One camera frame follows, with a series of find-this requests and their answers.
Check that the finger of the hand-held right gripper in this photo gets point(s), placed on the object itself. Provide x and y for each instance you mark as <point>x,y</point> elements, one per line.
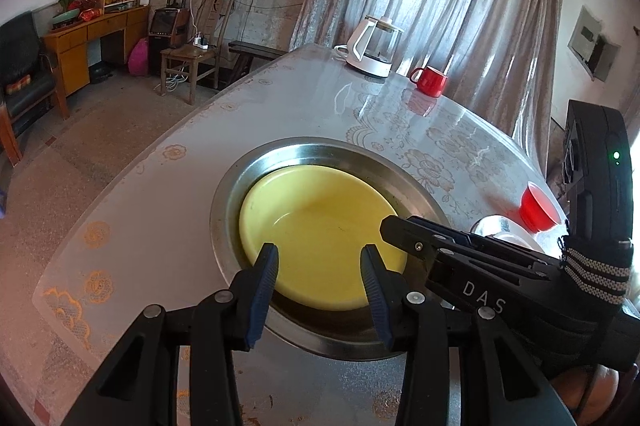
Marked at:
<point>415,246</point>
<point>480,243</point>

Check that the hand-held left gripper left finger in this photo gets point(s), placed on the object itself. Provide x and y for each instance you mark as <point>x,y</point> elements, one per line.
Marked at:
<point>262,296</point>

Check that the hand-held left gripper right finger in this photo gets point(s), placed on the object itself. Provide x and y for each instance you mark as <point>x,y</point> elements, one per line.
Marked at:
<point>375,301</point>

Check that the white phoenix print plate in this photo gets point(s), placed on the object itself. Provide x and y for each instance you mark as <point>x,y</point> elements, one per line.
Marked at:
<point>495,226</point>

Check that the metal basin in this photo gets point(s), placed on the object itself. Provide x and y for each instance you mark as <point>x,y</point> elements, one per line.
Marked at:
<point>325,331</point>

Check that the yellow bowl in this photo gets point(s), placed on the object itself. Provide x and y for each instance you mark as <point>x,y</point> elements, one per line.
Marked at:
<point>320,226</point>

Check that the person's right hand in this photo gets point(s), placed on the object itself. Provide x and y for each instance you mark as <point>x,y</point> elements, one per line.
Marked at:
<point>570,393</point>

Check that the red bowl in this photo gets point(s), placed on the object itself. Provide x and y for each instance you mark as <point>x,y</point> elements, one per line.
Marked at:
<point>537,208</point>

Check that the red mug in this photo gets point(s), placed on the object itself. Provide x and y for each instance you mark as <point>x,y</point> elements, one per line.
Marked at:
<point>432,80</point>

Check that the white electric kettle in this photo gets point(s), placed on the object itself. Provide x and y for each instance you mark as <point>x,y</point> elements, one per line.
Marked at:
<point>367,55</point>

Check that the dark wooden bench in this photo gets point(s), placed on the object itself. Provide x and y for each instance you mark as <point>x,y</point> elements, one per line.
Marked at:
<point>255,50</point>

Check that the white power strip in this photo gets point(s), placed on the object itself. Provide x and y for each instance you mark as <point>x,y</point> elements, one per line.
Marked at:
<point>201,43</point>

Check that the pink bag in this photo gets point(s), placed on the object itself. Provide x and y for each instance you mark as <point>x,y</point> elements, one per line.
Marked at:
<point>138,58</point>

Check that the dark pot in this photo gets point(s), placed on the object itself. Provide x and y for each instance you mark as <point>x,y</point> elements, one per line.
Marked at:
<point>100,73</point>

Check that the black speaker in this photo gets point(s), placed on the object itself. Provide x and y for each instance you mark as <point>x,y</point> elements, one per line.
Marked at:
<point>167,30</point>

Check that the wooden chair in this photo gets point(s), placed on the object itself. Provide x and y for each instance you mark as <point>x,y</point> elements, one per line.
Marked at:
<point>212,15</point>

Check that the wooden desk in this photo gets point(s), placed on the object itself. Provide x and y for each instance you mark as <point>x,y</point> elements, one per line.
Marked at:
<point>70,50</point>

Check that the black armchair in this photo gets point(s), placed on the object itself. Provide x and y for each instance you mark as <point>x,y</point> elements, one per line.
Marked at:
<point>22,70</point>

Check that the green dish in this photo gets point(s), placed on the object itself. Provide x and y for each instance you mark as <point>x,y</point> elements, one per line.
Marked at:
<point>66,18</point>

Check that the wall electrical box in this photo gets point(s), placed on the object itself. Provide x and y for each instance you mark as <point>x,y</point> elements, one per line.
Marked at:
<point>585,38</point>

